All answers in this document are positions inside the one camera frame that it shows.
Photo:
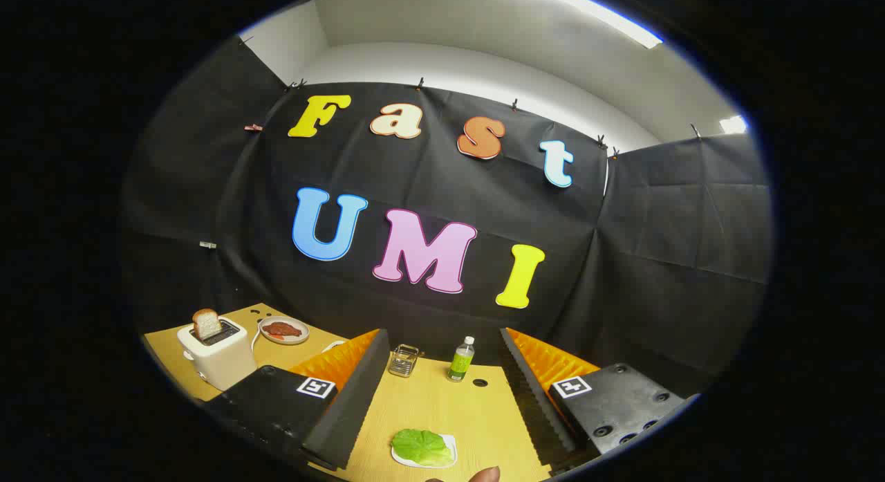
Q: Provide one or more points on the brown meat slice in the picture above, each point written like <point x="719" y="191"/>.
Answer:
<point x="282" y="328"/>

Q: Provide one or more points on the green lettuce leaf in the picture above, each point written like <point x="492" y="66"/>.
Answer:
<point x="418" y="446"/>

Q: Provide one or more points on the small ceiling light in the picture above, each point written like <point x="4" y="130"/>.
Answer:
<point x="733" y="125"/>

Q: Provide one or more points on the white round plate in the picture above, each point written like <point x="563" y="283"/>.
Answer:
<point x="283" y="341"/>

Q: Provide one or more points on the green label plastic bottle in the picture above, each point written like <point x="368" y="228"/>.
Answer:
<point x="460" y="363"/>

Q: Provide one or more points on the round-topped bread slice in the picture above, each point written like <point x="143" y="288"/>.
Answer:
<point x="206" y="323"/>

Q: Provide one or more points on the white square plate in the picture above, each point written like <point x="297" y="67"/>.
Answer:
<point x="453" y="449"/>

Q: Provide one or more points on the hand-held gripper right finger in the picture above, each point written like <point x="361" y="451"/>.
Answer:
<point x="536" y="413"/>

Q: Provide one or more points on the white toaster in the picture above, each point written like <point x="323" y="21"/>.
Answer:
<point x="221" y="361"/>

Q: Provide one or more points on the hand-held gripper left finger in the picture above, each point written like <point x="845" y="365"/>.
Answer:
<point x="352" y="406"/>

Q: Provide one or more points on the metal utensil holder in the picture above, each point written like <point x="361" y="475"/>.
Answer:
<point x="403" y="363"/>

